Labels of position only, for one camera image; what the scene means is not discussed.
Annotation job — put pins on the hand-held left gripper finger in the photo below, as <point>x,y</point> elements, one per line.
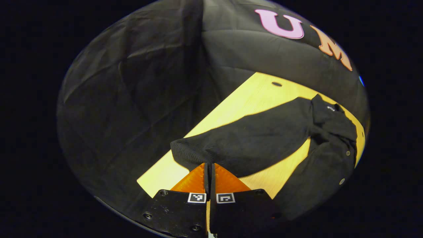
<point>212,181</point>
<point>206,180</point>

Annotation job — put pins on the black garment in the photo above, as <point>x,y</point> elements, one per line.
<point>257,138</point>

